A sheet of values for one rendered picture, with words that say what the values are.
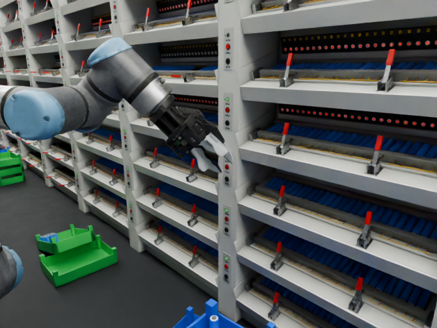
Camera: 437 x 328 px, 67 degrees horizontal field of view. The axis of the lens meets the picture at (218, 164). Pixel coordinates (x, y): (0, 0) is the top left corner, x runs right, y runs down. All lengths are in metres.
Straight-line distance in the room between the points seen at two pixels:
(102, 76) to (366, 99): 0.59
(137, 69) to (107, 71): 0.06
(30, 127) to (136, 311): 1.00
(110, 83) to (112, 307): 1.03
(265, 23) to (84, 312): 1.26
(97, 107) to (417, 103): 0.68
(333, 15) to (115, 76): 0.52
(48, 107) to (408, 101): 0.71
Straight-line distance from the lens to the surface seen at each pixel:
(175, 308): 1.49
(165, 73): 1.44
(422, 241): 0.95
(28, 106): 0.67
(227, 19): 1.11
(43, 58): 2.95
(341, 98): 0.88
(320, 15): 0.92
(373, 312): 1.06
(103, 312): 1.53
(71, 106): 0.70
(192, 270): 1.50
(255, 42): 1.12
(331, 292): 1.09
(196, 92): 1.23
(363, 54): 1.04
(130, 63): 0.73
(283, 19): 0.98
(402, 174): 0.88
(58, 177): 2.89
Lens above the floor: 0.94
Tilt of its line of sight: 16 degrees down
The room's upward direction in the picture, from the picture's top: straight up
